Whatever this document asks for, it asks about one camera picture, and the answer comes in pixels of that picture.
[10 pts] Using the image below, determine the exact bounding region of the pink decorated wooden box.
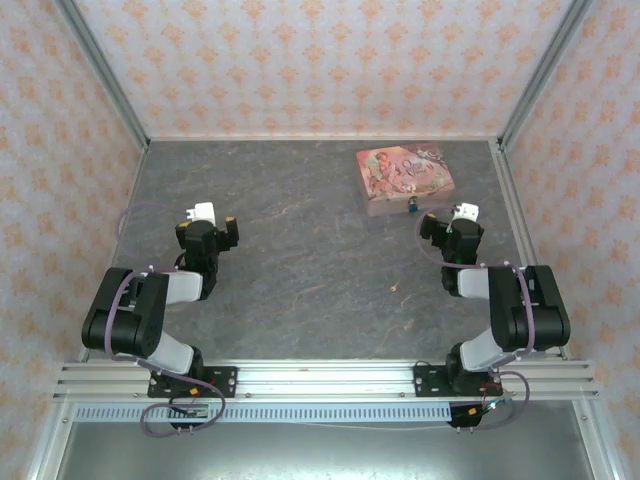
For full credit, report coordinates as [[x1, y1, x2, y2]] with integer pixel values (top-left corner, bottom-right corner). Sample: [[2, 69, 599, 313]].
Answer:
[[355, 143, 457, 218]]

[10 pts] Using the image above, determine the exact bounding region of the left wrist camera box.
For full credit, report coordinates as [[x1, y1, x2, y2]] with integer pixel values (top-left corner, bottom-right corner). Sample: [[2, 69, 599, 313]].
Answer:
[[183, 201, 217, 225]]

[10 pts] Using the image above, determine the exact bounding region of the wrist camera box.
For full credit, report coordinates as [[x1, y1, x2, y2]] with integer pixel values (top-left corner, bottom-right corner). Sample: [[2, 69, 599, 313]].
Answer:
[[450, 201, 481, 222], [183, 201, 217, 225]]

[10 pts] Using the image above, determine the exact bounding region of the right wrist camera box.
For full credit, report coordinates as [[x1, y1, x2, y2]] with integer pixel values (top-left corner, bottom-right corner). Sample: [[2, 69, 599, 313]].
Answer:
[[450, 201, 481, 222]]

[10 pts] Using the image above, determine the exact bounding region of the aluminium side rail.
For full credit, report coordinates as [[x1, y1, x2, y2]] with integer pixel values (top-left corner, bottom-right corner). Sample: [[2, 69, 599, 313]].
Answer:
[[490, 141, 572, 360]]

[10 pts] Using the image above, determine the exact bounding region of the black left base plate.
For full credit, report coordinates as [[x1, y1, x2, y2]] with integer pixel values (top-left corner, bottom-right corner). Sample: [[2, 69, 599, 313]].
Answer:
[[146, 366, 239, 399]]

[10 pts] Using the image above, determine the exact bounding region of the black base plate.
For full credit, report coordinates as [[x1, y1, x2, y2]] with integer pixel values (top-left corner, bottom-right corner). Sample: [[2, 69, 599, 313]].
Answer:
[[413, 363, 504, 400], [146, 366, 239, 399]]

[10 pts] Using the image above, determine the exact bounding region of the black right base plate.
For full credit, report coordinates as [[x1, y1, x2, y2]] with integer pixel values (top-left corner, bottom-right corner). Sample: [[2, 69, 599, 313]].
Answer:
[[413, 363, 504, 400]]

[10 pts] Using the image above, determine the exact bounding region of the aluminium mounting rail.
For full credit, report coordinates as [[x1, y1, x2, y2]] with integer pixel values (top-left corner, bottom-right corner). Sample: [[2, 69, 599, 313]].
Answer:
[[51, 360, 600, 402]]

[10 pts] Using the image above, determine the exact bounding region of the aluminium frame post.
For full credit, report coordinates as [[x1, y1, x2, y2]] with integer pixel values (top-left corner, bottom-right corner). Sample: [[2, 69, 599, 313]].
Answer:
[[53, 0, 151, 154], [496, 0, 597, 153]]

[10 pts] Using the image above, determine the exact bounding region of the grey slotted cable duct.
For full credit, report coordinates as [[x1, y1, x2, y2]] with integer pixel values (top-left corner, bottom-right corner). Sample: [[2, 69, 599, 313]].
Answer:
[[73, 402, 454, 424]]

